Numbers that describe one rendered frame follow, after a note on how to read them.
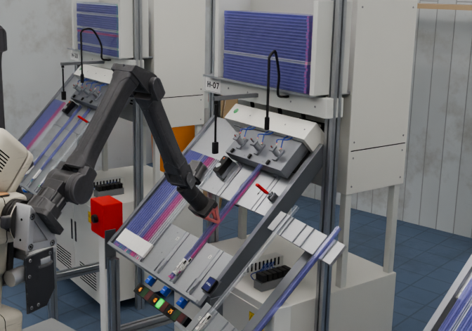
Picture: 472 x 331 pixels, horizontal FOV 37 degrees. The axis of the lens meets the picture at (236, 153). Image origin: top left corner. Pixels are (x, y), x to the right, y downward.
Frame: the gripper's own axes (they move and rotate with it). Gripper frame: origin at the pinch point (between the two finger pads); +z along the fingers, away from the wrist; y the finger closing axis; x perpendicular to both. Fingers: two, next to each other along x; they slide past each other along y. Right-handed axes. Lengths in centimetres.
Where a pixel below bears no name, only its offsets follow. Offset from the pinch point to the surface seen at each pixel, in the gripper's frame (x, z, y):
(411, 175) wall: -175, 236, 154
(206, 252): 8.9, 10.5, 6.5
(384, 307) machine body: -25, 89, -9
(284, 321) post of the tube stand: 16.0, 11.5, -42.5
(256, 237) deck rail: -3.9, 10.5, -9.7
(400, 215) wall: -151, 260, 161
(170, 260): 17.9, 10.6, 20.8
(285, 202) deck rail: -20.1, 11.4, -9.8
